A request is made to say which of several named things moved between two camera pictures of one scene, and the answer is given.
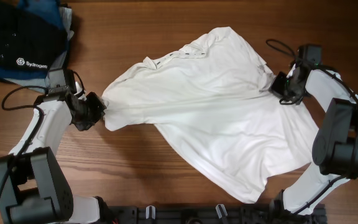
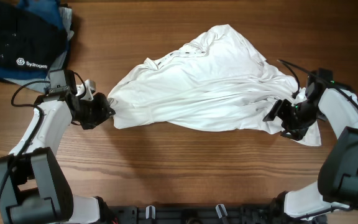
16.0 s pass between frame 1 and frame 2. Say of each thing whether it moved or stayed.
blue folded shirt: stayed
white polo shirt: moved
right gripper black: moved
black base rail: stayed
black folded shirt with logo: stayed
